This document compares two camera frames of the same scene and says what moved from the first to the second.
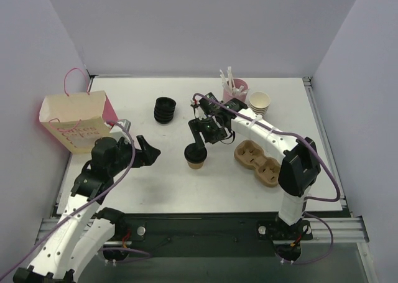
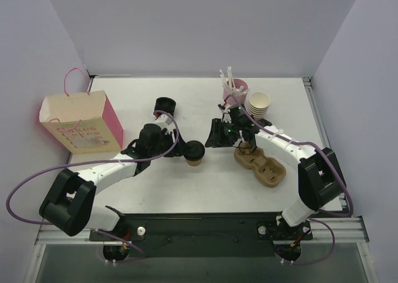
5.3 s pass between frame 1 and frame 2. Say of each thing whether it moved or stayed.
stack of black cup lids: stayed
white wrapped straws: stayed
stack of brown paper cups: stayed
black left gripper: moved
